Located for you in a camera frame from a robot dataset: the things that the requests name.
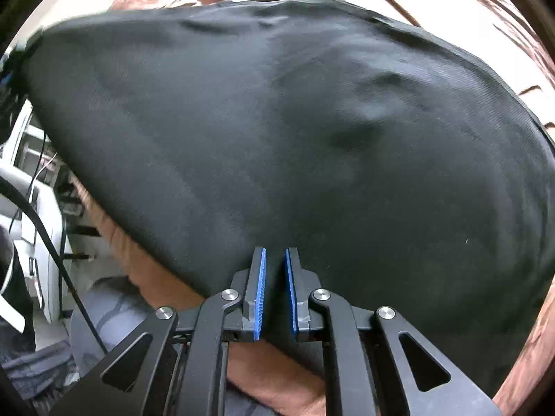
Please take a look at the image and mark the black garment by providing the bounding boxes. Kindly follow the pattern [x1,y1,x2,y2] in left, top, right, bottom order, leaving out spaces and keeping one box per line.
[20,0,554,395]

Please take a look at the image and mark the grey patterned trouser leg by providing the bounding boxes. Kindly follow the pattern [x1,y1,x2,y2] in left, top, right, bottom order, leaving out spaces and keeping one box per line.
[0,274,279,416]

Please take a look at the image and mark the white furniture unit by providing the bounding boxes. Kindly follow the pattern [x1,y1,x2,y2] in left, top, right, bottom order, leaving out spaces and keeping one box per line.
[0,98,104,323]

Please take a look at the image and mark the brown bed blanket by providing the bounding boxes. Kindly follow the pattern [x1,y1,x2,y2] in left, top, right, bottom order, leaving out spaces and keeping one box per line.
[72,0,554,415]

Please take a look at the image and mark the black cable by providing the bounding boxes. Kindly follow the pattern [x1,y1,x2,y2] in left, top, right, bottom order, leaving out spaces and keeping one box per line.
[0,174,109,356]

